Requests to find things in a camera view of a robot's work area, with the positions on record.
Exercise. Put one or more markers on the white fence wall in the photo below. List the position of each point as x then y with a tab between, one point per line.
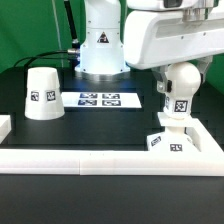
5	126
202	139
69	162

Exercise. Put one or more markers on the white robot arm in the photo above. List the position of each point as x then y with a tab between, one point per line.
102	53

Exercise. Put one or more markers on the white right fence wall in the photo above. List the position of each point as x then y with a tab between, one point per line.
202	139

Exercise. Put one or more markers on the white lamp shade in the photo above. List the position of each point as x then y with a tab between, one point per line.
43	100

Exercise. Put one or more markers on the white lamp base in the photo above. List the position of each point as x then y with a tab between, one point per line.
173	138

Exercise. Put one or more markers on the white left fence wall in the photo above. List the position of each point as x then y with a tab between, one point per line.
5	126

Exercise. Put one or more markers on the white lamp bulb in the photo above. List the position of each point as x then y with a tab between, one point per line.
184	80

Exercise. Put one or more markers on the white front fence wall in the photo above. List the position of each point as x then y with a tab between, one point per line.
69	162

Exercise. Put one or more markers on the white marker sheet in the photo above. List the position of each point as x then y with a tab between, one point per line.
100	100

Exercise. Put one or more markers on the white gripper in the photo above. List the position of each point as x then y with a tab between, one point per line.
153	39

